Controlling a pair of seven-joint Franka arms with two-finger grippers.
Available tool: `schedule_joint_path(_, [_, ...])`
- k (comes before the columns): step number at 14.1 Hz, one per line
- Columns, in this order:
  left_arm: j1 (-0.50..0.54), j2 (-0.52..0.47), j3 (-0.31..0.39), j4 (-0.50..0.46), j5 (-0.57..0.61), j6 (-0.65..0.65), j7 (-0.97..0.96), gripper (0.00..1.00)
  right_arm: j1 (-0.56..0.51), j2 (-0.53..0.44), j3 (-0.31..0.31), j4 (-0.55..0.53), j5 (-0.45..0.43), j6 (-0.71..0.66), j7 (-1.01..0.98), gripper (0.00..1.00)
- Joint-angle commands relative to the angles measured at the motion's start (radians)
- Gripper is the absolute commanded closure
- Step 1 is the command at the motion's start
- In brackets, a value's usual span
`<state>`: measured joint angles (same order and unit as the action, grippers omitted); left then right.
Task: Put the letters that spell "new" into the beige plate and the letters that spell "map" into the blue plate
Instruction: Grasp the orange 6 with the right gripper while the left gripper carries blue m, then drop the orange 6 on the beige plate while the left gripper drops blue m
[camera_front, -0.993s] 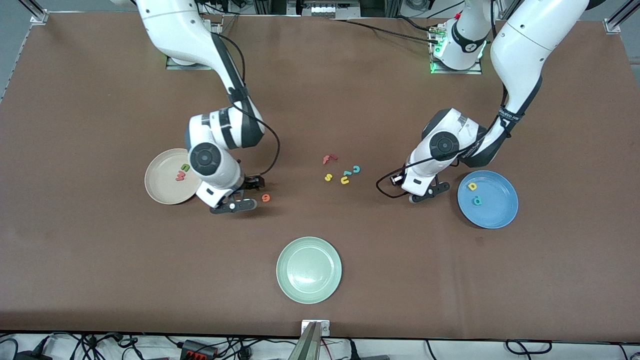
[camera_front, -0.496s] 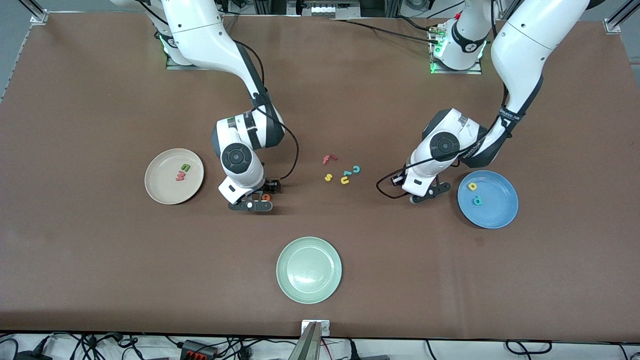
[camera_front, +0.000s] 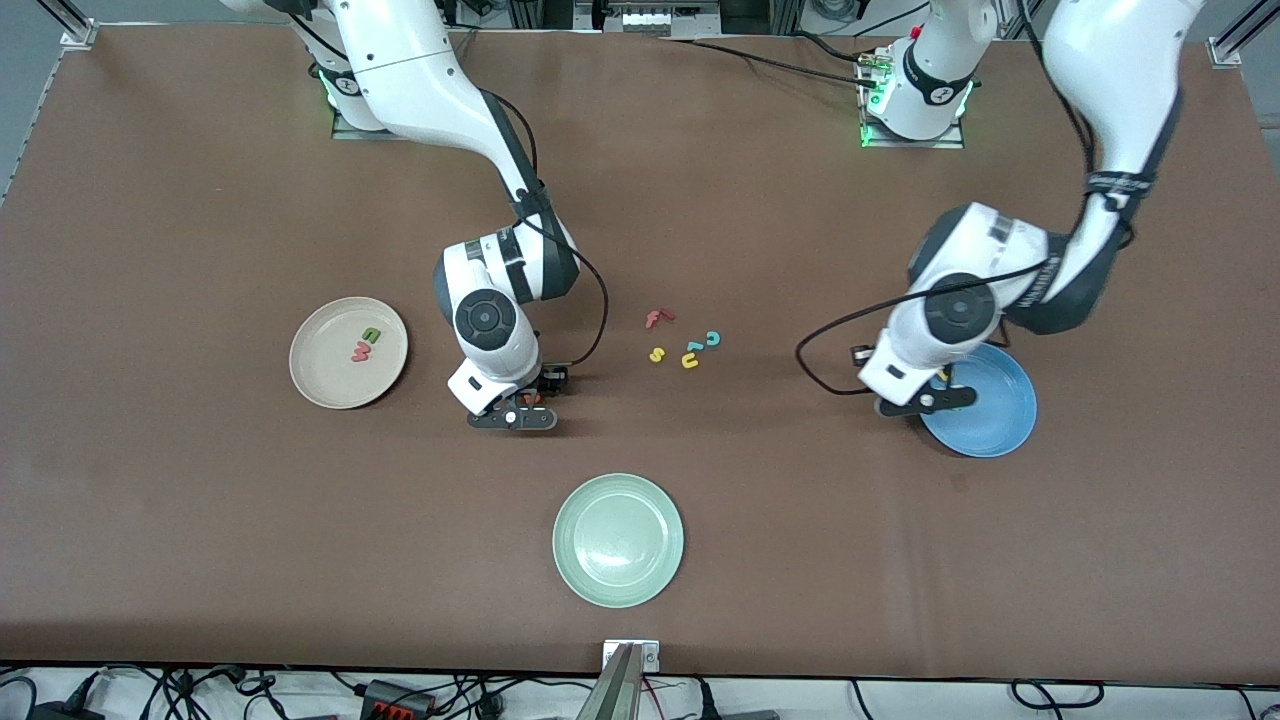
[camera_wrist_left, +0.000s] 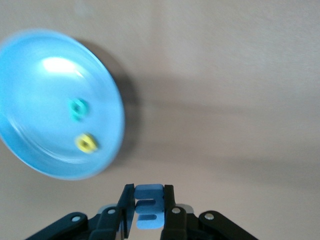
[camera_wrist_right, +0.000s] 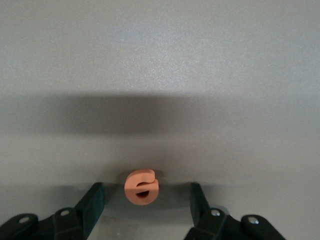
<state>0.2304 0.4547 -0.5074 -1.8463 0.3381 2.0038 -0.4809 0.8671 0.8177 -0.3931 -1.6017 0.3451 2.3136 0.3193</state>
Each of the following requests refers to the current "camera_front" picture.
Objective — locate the grey metal device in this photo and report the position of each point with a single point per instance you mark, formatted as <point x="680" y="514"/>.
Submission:
<point x="660" y="20"/>

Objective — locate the black orange power strip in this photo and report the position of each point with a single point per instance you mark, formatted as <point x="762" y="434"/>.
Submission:
<point x="395" y="700"/>

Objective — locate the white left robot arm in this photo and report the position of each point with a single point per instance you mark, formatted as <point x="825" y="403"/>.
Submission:
<point x="1120" y="70"/>

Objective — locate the aluminium profile beam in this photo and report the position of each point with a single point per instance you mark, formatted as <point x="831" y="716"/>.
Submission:
<point x="615" y="695"/>

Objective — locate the silver camera mount bracket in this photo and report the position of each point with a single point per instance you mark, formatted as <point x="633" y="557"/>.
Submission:
<point x="650" y="655"/>

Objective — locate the red foam letter f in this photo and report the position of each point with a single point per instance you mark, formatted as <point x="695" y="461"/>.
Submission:
<point x="655" y="319"/>

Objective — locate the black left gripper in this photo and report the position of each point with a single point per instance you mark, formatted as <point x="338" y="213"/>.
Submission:
<point x="947" y="370"/>

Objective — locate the light brown round plate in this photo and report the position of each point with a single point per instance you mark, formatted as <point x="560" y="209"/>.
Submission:
<point x="330" y="385"/>

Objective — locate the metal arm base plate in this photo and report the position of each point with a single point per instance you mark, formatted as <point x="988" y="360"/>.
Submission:
<point x="350" y="133"/>
<point x="915" y="144"/>

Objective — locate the blue round plate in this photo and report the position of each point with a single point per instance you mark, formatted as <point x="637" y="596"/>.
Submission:
<point x="1000" y="410"/>

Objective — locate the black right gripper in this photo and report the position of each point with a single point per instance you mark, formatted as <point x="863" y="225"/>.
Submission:
<point x="541" y="385"/>

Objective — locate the pink foam letter w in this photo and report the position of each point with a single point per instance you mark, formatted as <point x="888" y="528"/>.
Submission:
<point x="360" y="352"/>

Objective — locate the aluminium table corner bracket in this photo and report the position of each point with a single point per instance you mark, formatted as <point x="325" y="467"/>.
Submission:
<point x="78" y="37"/>
<point x="1225" y="52"/>

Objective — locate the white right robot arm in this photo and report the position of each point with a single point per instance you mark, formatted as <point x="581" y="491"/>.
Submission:
<point x="400" y="60"/>

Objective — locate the pale green round plate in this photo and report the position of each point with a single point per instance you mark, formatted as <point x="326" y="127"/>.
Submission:
<point x="618" y="540"/>

